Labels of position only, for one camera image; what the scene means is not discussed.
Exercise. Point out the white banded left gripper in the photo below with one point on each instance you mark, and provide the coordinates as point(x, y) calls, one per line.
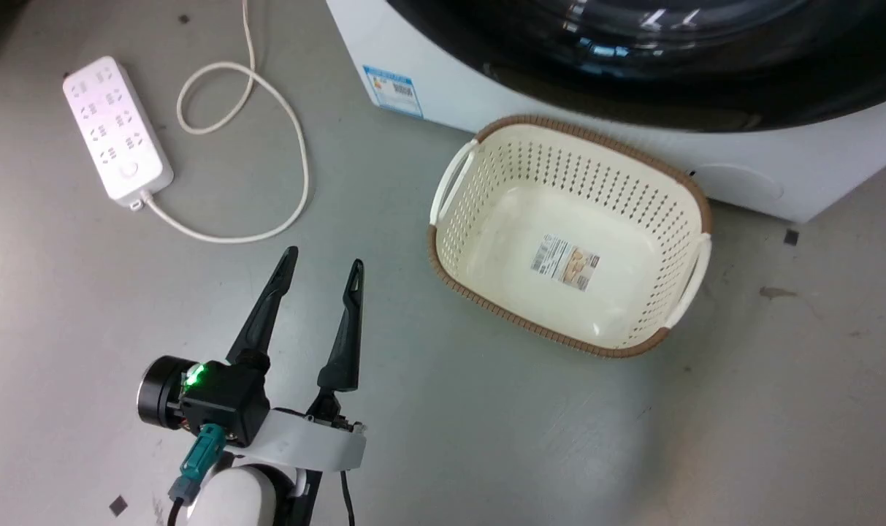
point(304, 444)

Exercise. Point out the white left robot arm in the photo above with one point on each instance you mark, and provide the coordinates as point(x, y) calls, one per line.
point(234, 498)

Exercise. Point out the white washing machine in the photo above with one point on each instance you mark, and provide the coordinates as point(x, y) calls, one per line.
point(457, 84)

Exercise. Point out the dark glass washing machine door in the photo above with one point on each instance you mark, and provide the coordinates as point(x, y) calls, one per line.
point(632, 51)

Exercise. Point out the round white filter cover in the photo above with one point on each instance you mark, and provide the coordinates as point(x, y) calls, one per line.
point(742, 184)

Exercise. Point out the cream laundry basket brown rim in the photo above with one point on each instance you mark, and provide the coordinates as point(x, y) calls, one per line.
point(501, 212)

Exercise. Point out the blue energy label sticker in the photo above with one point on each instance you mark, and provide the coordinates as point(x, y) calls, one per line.
point(393, 91)

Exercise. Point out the paper product label sticker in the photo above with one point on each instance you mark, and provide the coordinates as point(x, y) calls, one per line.
point(565, 261)

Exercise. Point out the white power strip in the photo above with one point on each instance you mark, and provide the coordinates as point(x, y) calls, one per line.
point(115, 128)

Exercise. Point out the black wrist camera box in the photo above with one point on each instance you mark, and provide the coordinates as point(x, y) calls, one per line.
point(227, 402)

